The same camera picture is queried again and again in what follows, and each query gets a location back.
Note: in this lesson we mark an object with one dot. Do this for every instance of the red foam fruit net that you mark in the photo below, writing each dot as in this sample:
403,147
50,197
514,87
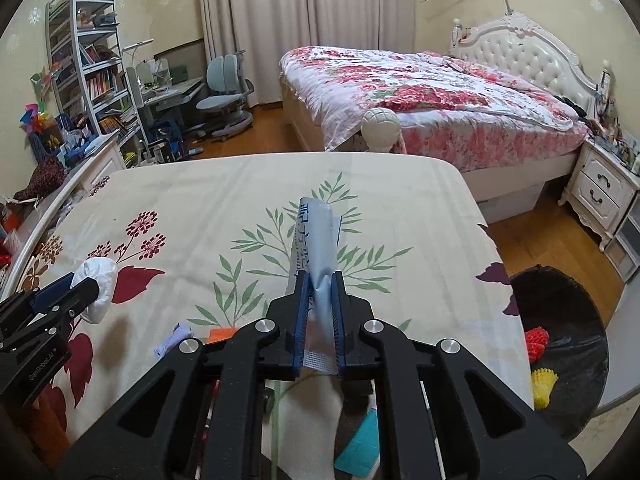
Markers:
536,340

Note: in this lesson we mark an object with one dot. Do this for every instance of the grey blue desk chair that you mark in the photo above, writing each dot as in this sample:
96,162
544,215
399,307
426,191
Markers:
226,106

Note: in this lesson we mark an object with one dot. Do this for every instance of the white nightstand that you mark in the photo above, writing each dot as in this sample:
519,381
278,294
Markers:
600,191

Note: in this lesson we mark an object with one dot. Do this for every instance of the pink floral quilt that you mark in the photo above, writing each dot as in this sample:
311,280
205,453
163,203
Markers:
470,115

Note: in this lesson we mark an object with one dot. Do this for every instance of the black trash bin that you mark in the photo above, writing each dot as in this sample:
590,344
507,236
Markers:
577,350

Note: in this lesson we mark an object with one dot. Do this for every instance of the light purple cloth scrap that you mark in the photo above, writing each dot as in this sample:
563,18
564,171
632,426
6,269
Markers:
179,333

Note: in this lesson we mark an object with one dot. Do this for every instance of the yellow foam fruit net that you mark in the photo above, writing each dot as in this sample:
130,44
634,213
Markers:
543,382

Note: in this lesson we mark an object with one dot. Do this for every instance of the silver blue toothpaste tube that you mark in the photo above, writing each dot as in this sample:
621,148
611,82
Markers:
314,251

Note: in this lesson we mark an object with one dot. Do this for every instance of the plastic drawer unit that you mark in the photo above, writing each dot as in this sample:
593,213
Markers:
623,249

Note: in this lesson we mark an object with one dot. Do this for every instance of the white tissue ball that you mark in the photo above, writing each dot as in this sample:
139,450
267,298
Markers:
97,277

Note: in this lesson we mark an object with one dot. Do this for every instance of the floral cream bed sheet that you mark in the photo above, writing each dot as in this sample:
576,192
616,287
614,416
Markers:
433,337

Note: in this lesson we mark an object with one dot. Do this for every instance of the beige curtains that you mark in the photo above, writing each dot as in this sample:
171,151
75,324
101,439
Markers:
264,30

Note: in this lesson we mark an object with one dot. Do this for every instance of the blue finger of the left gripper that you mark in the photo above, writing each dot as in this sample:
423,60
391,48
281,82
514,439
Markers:
50,292
80,293

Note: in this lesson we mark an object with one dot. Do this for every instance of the white bookshelf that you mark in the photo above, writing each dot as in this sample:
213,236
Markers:
91,86

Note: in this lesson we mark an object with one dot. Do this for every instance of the white bed with headboard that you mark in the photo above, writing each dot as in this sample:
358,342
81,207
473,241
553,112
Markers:
516,45

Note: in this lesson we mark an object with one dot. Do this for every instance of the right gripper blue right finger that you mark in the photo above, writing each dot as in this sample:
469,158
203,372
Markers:
338,296

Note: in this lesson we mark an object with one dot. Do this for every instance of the grey desk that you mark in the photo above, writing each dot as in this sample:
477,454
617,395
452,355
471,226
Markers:
173,96

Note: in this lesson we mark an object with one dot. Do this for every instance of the orange cloth scrap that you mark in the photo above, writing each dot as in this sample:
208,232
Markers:
219,334

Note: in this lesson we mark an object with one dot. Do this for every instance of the teal paper card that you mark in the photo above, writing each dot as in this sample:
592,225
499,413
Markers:
363,450

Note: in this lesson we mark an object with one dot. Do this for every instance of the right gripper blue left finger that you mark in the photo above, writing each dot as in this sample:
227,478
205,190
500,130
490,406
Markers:
301,296

